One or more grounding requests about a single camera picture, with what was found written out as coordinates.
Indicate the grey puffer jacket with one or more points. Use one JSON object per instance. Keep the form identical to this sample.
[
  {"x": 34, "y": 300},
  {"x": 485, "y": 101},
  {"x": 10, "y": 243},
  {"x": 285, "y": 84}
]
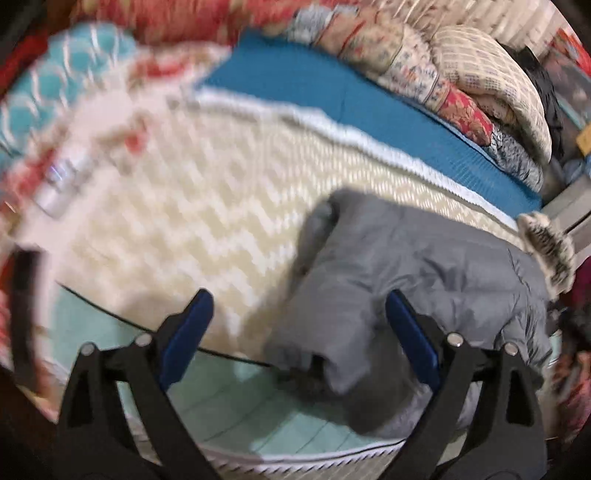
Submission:
[{"x": 392, "y": 258}]

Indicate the patterned bed sheet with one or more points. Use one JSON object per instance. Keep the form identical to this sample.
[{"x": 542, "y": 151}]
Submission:
[{"x": 184, "y": 207}]

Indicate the red cloth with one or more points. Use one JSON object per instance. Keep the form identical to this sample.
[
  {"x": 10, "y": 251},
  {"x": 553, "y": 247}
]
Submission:
[{"x": 23, "y": 60}]

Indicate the cream ribbed curtain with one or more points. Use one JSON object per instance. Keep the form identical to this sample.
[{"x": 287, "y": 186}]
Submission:
[{"x": 485, "y": 14}]

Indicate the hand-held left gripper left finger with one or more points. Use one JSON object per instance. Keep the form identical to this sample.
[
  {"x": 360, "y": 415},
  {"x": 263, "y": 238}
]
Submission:
[{"x": 187, "y": 337}]

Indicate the white rectangular device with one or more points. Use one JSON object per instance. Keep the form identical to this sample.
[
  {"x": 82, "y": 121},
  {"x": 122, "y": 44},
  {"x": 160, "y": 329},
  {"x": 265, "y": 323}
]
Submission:
[{"x": 64, "y": 180}]

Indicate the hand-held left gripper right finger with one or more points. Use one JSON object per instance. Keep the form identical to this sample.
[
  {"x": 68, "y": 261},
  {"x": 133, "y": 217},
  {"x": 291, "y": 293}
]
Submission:
[{"x": 413, "y": 337}]

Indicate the pile of dark clothes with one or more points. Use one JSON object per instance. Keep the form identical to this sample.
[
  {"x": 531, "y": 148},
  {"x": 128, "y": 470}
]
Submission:
[{"x": 540, "y": 87}]

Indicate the spotted white fleece blanket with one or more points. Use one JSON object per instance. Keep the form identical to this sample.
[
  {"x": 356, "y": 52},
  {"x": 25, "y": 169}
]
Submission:
[{"x": 549, "y": 249}]

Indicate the black smartphone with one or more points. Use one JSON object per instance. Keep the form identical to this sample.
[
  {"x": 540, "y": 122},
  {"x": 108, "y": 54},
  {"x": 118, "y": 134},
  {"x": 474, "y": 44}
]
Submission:
[{"x": 25, "y": 314}]

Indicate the teal lattice pillow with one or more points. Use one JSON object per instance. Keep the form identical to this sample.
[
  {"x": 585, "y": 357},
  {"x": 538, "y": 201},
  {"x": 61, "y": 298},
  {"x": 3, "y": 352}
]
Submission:
[{"x": 46, "y": 92}]

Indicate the cream patterned blanket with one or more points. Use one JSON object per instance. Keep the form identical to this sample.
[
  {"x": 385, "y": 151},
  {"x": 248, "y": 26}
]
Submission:
[{"x": 489, "y": 69}]

